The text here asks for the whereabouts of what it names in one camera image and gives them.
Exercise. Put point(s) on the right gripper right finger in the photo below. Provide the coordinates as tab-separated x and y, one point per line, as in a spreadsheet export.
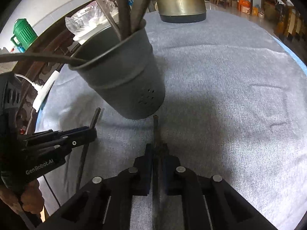
208	203

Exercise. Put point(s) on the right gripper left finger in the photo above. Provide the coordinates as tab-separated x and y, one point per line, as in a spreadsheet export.
105	203

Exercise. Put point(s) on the dark chopstick one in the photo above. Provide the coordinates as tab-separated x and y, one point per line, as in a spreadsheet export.
46	57

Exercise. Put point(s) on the dark chopstick two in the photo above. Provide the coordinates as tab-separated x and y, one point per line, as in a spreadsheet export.
110	19

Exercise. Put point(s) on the dark chopstick four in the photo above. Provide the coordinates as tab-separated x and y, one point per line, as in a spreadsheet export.
136	4

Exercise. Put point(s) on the person's left hand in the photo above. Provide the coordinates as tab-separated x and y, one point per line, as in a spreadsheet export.
30	201

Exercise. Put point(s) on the white power strip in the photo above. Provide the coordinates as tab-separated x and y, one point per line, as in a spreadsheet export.
44	90

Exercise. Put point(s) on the grey table cloth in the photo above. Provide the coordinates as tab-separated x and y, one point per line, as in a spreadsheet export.
235	105

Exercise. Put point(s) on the green thermos jug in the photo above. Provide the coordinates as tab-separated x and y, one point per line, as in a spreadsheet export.
23	35

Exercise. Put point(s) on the dark carved wooden sideboard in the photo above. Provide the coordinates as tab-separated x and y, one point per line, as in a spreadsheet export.
56	39

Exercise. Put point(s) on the dark grey utensil cup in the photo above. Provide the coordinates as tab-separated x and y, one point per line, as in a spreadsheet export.
124	73

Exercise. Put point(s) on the white bowl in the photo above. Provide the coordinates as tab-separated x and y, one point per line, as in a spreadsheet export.
88	35

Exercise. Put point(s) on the clear plastic bag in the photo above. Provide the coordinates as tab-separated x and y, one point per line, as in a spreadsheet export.
89	18

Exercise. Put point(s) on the gold electric kettle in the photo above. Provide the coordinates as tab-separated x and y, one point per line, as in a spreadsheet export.
182	11

